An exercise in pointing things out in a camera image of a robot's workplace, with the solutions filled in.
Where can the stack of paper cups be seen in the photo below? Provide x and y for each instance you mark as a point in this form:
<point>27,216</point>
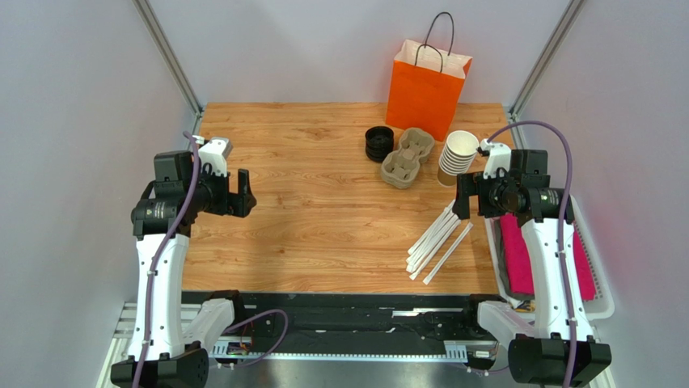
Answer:
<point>457,156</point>

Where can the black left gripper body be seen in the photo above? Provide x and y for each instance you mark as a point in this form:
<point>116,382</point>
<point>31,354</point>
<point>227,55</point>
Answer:
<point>215,197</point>

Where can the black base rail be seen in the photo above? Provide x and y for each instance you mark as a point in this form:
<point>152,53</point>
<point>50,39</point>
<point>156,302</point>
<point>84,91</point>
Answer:
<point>360,325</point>

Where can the white wrapped straw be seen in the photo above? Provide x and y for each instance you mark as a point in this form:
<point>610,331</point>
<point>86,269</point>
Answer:
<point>448,253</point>
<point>448,217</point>
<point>437,248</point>
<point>430,229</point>

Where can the stack of black lids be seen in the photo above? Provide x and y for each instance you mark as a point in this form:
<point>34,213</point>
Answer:
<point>379,143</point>

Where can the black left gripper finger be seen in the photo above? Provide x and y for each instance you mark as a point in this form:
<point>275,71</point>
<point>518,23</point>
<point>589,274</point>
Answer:
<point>244,187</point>
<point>244,205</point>

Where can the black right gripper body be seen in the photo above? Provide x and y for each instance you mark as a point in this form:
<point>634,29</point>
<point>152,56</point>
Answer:
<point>472,193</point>

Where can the pink folded cloth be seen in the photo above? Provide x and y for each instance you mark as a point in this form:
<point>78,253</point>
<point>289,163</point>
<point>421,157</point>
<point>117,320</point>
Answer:
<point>515,268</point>

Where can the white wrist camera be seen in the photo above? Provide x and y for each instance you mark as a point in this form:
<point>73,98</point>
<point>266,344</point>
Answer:
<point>213,154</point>
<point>498,162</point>

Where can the orange paper bag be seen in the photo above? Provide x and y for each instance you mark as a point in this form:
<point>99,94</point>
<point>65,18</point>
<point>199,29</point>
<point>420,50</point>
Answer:
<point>426,83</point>

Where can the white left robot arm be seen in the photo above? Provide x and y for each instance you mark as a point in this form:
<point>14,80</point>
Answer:
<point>163,353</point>

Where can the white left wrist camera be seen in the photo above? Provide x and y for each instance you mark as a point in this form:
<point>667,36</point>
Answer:
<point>213,154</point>

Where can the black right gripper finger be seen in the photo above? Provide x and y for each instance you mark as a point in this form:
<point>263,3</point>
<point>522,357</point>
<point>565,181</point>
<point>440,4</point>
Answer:
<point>466,185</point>
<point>462,208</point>

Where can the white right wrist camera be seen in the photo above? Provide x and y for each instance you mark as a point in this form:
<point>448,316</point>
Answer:
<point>498,162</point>

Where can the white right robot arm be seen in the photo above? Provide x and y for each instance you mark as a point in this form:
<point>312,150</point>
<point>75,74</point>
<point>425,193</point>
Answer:
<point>558,348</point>

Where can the white plastic basket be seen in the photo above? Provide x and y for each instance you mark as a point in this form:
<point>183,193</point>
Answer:
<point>601,307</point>

